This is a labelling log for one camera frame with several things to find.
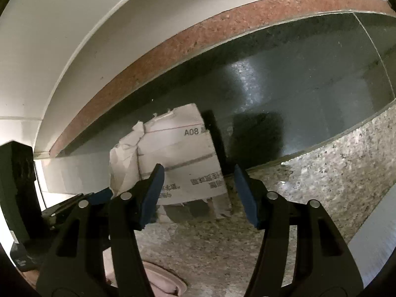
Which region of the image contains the white cardboard box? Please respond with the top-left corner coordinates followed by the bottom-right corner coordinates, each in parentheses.
top-left (109, 103), bottom-right (233, 224)

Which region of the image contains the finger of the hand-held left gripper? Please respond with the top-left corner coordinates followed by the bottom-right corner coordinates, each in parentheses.
top-left (42, 187), bottom-right (114, 226)

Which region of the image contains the pink plastic item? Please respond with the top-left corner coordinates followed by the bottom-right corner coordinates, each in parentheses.
top-left (103, 247), bottom-right (188, 297)

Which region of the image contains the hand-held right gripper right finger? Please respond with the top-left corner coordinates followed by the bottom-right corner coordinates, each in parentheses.
top-left (233, 164), bottom-right (364, 297)

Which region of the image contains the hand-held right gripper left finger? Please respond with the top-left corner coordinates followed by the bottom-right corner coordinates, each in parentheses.
top-left (36, 163), bottom-right (165, 297)

